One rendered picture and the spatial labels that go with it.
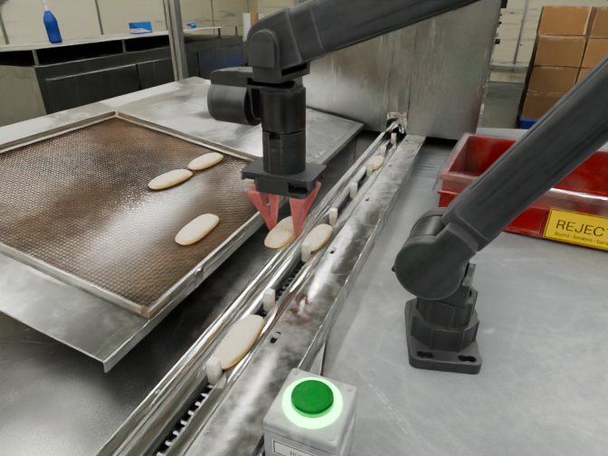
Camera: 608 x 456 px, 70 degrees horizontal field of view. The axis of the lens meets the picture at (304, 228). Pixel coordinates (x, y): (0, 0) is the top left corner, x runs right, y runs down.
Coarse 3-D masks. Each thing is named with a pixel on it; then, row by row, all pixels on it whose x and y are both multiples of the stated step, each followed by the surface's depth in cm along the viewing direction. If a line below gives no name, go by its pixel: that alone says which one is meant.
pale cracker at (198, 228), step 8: (200, 216) 71; (208, 216) 72; (216, 216) 73; (192, 224) 69; (200, 224) 69; (208, 224) 70; (216, 224) 72; (184, 232) 67; (192, 232) 67; (200, 232) 68; (208, 232) 69; (176, 240) 66; (184, 240) 66; (192, 240) 66
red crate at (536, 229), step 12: (444, 192) 87; (588, 192) 102; (600, 192) 102; (444, 204) 89; (528, 216) 82; (540, 216) 81; (516, 228) 84; (528, 228) 83; (540, 228) 82; (552, 240) 82
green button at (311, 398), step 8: (304, 384) 41; (312, 384) 41; (320, 384) 41; (296, 392) 40; (304, 392) 40; (312, 392) 40; (320, 392) 40; (328, 392) 40; (296, 400) 39; (304, 400) 39; (312, 400) 39; (320, 400) 39; (328, 400) 39; (296, 408) 39; (304, 408) 39; (312, 408) 39; (320, 408) 39; (328, 408) 39; (304, 416) 39; (312, 416) 38; (320, 416) 39
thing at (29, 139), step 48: (0, 144) 81; (48, 144) 87; (96, 144) 90; (144, 144) 94; (192, 144) 98; (48, 192) 72; (96, 192) 74; (192, 192) 80; (240, 192) 83; (96, 240) 63; (96, 288) 53; (144, 288) 57
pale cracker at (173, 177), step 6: (168, 174) 82; (174, 174) 82; (180, 174) 83; (186, 174) 84; (156, 180) 79; (162, 180) 80; (168, 180) 80; (174, 180) 81; (180, 180) 82; (150, 186) 78; (156, 186) 78; (162, 186) 79; (168, 186) 80
